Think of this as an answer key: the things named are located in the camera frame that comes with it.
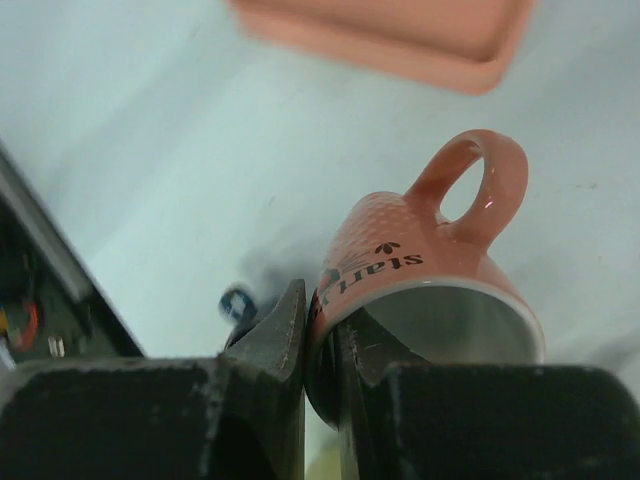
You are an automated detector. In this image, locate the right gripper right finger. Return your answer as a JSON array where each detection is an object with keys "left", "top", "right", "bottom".
[{"left": 334, "top": 313, "right": 639, "bottom": 479}]

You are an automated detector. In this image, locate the pale yellow mug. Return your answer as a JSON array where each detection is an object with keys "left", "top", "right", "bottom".
[{"left": 305, "top": 442, "right": 342, "bottom": 480}]

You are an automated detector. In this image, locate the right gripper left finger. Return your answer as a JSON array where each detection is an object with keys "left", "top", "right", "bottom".
[{"left": 1, "top": 279, "right": 306, "bottom": 479}]

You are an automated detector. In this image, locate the terracotta small mug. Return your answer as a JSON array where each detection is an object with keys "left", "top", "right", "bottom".
[{"left": 306, "top": 129, "right": 545, "bottom": 425}]

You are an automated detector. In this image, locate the salmon plastic tray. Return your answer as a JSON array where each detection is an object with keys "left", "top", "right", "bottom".
[{"left": 230, "top": 1, "right": 535, "bottom": 95}]

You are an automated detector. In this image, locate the dark blue striped mug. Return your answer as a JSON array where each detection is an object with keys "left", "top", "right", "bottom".
[{"left": 218, "top": 285, "right": 258, "bottom": 325}]

